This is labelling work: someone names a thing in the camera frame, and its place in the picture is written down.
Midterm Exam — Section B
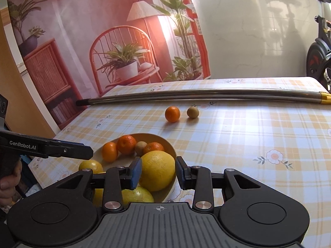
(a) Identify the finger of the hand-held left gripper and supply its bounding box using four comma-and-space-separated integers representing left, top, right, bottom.
49, 139, 94, 160

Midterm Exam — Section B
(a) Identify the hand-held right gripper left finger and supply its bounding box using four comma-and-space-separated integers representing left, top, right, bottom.
50, 157, 143, 211

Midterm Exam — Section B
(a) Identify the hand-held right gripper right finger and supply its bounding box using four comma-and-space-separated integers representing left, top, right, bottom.
176, 156, 267, 210

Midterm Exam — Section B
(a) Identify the small yellow-green citrus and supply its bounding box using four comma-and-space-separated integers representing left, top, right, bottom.
79, 159, 104, 175
121, 186, 155, 204

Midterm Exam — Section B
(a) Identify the large yellow grapefruit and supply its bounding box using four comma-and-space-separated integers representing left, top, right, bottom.
138, 150, 177, 192

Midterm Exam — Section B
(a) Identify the tangerine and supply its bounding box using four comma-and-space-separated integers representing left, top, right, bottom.
143, 142, 164, 154
117, 135, 137, 155
102, 142, 119, 163
165, 106, 181, 123

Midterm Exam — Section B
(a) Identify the cream ceramic bowl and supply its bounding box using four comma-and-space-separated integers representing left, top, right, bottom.
92, 133, 177, 204

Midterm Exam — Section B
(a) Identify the large yellow lemon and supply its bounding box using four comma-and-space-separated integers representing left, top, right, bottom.
92, 188, 104, 207

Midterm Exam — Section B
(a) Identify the person's left hand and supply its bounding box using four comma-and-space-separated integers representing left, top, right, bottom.
0, 160, 22, 207

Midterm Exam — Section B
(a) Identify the telescopic metal pole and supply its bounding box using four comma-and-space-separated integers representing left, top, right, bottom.
76, 89, 331, 106

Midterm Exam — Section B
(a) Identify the printed backdrop cloth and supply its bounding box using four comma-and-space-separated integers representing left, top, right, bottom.
5, 0, 211, 132

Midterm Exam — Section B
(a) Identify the black exercise bike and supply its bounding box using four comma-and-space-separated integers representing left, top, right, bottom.
292, 0, 331, 93

